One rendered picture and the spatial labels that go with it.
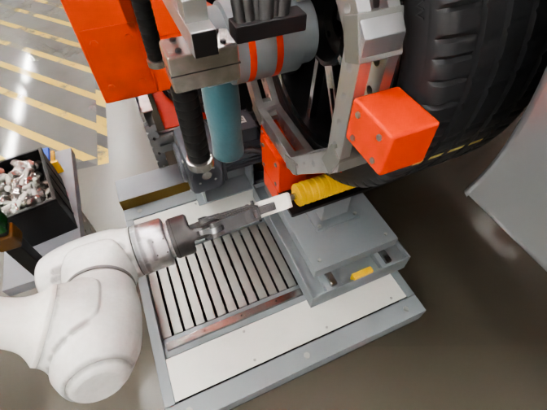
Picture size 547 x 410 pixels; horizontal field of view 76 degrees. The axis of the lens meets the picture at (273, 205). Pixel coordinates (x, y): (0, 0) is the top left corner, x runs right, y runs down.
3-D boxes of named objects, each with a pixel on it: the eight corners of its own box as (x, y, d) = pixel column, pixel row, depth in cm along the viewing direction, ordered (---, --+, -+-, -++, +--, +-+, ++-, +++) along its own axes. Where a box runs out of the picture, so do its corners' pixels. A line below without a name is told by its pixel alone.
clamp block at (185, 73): (242, 80, 47) (238, 41, 43) (175, 95, 44) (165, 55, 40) (229, 61, 50) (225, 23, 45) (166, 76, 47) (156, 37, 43)
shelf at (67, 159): (89, 270, 82) (83, 263, 80) (9, 297, 78) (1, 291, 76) (75, 154, 107) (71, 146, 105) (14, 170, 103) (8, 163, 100)
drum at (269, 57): (317, 80, 68) (326, 2, 57) (213, 106, 63) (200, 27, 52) (287, 47, 76) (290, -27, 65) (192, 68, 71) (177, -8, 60)
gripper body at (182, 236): (176, 254, 67) (221, 238, 70) (177, 264, 59) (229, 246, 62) (163, 217, 66) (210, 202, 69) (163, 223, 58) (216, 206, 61)
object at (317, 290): (403, 268, 120) (412, 255, 113) (310, 309, 111) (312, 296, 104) (331, 172, 149) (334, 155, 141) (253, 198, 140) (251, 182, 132)
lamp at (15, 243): (23, 246, 69) (11, 236, 66) (1, 254, 68) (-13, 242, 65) (23, 231, 71) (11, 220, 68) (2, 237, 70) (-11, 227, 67)
